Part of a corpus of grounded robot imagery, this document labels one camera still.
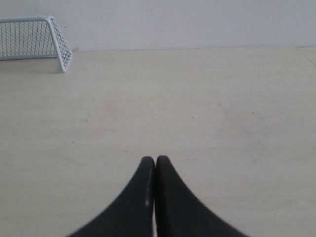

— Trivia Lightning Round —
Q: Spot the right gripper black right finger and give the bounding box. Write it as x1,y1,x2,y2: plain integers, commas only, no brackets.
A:
155,156,246,237

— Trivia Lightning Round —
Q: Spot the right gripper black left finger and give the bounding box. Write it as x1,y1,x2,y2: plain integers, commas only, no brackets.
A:
69,156,155,237

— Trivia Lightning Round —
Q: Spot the small white toy goal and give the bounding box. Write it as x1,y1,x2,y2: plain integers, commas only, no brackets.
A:
0,16,73,72

